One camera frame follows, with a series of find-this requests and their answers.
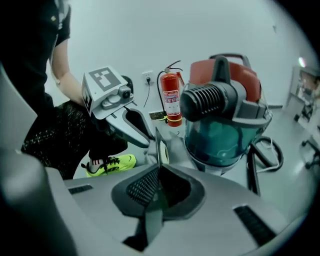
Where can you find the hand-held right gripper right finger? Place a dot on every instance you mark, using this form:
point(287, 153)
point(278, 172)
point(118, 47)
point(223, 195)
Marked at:
point(220, 220)

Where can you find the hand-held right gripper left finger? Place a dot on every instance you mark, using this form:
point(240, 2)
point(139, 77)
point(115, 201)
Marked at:
point(100, 205)

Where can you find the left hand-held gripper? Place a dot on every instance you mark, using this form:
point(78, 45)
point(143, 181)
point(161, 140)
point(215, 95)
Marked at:
point(105, 95)

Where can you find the person's left forearm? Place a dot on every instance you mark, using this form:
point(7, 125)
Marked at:
point(70, 87)

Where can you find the person's left neon shoe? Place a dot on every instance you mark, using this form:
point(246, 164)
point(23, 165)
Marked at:
point(117, 163)

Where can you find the red fire extinguisher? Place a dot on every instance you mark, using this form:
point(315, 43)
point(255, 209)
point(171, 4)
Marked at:
point(171, 100)

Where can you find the red vacuum cleaner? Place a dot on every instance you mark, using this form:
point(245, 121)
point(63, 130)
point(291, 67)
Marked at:
point(271, 167)
point(225, 120)

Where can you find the person's black patterned trousers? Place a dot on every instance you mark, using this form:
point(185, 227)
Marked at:
point(57, 140)

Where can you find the black office chair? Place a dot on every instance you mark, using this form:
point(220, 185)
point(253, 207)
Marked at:
point(312, 152)

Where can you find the person's black shirt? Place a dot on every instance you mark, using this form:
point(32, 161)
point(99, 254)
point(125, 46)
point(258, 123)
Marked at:
point(27, 50)

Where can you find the grey cabinet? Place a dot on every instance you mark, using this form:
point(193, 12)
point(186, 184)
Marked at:
point(295, 95)

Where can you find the white wall socket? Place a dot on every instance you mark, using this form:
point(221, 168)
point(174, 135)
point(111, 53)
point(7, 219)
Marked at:
point(147, 75)

